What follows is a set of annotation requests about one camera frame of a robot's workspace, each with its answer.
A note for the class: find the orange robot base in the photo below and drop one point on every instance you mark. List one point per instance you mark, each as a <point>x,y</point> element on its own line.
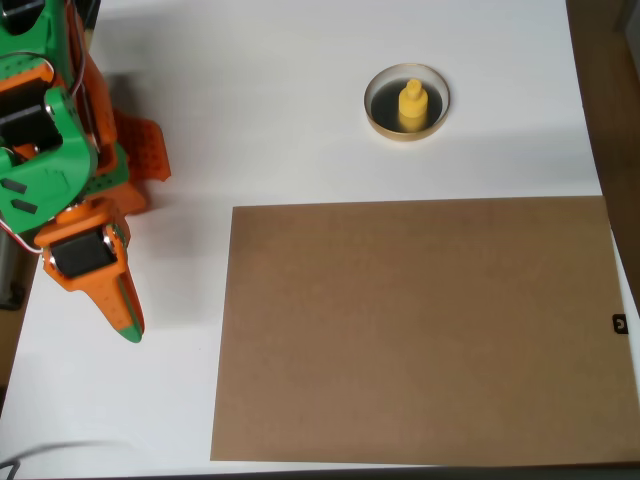
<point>147,145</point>

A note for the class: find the brown cardboard sheet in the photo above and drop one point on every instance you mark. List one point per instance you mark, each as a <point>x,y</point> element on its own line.
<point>425,330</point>

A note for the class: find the small yellow plastic piece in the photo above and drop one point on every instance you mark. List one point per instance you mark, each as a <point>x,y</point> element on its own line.
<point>413,107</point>

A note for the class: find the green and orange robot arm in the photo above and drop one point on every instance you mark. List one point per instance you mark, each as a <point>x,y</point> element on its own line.
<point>45,180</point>

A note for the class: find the round dish with gold rim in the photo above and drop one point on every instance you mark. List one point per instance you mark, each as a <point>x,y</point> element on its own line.
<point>385,107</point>

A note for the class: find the orange gripper black servo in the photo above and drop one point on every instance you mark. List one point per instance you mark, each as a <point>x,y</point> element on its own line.
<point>82,256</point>

